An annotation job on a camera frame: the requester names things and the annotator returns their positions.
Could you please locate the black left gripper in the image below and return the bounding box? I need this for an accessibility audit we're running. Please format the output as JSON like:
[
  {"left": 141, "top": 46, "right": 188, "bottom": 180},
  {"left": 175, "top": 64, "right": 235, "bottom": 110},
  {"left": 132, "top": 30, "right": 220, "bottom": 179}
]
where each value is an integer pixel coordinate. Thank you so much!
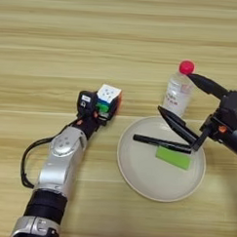
[{"left": 72, "top": 92, "right": 124, "bottom": 142}]

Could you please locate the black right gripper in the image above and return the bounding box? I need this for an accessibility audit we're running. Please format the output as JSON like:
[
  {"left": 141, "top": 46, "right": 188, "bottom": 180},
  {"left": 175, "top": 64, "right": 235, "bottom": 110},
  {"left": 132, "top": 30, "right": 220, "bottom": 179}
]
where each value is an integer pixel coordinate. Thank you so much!
[{"left": 155, "top": 71, "right": 237, "bottom": 158}]

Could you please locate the colourful puzzle cube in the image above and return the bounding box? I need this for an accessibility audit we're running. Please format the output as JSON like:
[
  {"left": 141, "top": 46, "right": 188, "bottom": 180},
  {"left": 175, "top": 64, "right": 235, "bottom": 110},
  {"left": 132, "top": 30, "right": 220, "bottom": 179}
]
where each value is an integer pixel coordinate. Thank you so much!
[{"left": 96, "top": 84, "right": 123, "bottom": 117}]

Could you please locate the clear bottle with red cap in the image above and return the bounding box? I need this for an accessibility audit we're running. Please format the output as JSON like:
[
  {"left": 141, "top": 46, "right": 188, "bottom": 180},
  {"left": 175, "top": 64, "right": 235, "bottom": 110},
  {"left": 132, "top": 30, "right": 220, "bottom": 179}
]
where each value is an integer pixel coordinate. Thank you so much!
[{"left": 161, "top": 58, "right": 196, "bottom": 119}]

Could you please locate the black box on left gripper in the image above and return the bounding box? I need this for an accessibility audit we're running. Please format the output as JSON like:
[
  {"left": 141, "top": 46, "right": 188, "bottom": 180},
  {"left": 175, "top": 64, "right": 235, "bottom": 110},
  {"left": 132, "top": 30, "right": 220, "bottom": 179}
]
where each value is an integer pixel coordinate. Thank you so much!
[{"left": 76, "top": 90, "right": 100, "bottom": 120}]

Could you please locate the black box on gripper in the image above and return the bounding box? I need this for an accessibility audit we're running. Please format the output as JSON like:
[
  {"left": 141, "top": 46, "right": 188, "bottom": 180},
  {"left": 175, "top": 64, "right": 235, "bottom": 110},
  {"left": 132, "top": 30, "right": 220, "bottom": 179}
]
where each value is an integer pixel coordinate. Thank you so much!
[
  {"left": 76, "top": 90, "right": 100, "bottom": 120},
  {"left": 217, "top": 90, "right": 237, "bottom": 130}
]

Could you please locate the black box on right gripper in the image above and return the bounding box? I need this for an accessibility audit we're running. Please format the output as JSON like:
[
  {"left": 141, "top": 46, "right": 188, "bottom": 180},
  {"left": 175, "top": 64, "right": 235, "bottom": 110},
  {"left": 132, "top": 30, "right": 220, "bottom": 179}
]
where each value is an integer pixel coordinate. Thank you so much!
[{"left": 217, "top": 90, "right": 237, "bottom": 130}]

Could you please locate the black marker pen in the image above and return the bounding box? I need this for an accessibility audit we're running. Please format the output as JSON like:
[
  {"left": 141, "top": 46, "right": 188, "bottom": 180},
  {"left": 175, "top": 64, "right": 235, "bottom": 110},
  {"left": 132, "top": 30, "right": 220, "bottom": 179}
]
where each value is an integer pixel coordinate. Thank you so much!
[{"left": 132, "top": 134, "right": 193, "bottom": 155}]

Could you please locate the green rectangular block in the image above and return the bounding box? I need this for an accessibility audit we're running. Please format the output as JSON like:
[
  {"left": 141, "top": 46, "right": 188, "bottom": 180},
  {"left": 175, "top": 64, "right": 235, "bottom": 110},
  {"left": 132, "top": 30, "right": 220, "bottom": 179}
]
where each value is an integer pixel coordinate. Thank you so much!
[{"left": 154, "top": 144, "right": 192, "bottom": 172}]

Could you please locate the round beige plate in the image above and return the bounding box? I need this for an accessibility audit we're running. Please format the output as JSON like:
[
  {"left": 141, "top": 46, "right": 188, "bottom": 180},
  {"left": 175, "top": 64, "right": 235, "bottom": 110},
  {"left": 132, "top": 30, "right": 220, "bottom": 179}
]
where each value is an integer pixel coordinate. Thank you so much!
[{"left": 115, "top": 114, "right": 210, "bottom": 205}]

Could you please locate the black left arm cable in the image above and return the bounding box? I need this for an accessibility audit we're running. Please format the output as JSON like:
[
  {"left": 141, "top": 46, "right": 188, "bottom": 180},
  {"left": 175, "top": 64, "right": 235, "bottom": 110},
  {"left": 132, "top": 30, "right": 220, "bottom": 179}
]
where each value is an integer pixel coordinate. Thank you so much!
[{"left": 19, "top": 114, "right": 81, "bottom": 192}]

